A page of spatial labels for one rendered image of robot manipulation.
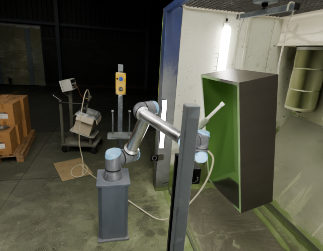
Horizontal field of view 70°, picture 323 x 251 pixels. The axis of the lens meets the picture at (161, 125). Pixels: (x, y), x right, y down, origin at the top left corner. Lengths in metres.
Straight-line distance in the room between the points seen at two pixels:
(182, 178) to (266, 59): 2.58
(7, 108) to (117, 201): 2.78
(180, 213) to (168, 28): 2.15
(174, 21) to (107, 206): 2.04
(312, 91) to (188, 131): 2.44
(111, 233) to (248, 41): 2.61
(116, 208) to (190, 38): 1.98
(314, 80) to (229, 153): 1.25
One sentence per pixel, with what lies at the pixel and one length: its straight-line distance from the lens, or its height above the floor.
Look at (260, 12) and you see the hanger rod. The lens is 2.25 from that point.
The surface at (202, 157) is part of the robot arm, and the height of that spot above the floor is 1.16.
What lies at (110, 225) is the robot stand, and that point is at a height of 0.19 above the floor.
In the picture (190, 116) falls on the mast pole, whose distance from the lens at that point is 0.79.
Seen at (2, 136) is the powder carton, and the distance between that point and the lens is 4.22.
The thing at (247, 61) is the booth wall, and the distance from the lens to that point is 3.13.
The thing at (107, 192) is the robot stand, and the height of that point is 0.56.
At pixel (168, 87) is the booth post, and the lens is 2.77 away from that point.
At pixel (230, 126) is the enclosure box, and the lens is 2.60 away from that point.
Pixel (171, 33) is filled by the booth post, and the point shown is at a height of 2.02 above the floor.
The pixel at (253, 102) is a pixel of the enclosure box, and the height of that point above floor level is 1.49.
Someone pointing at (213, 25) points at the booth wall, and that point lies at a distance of 2.91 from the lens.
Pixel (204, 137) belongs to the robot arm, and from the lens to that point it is 1.52.
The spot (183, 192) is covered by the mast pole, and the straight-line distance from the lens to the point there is 0.92.
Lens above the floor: 1.81
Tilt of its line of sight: 18 degrees down
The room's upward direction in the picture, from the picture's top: 4 degrees clockwise
